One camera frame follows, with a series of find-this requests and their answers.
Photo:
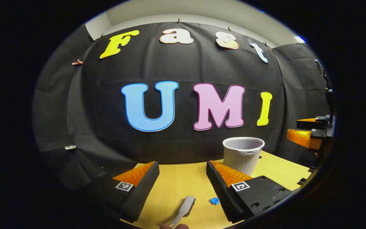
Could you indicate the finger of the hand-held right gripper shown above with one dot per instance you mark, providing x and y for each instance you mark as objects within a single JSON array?
[
  {"x": 303, "y": 138},
  {"x": 310, "y": 124}
]

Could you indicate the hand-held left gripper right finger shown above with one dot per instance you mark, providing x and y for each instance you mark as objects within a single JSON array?
[{"x": 219, "y": 187}]

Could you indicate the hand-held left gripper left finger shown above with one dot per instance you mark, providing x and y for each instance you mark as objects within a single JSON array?
[{"x": 145, "y": 187}]

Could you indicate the dark blue paper ball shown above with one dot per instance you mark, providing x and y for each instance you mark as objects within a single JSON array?
[{"x": 214, "y": 201}]

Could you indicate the grey ribbed garbage bin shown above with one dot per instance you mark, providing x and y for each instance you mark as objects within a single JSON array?
[{"x": 241, "y": 159}]

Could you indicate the small grey broom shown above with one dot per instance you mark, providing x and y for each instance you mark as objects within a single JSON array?
[{"x": 186, "y": 206}]

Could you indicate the wooden desktop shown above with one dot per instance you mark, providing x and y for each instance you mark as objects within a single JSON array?
[{"x": 176, "y": 181}]

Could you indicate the ceiling light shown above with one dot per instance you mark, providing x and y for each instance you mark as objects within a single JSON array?
[{"x": 300, "y": 39}]

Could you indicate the small white tag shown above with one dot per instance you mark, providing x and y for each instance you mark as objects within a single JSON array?
[{"x": 70, "y": 147}]

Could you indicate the black backdrop cloth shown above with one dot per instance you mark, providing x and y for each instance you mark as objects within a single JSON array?
[{"x": 183, "y": 63}]

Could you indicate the copper clip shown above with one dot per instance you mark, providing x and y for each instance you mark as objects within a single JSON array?
[{"x": 77, "y": 62}]

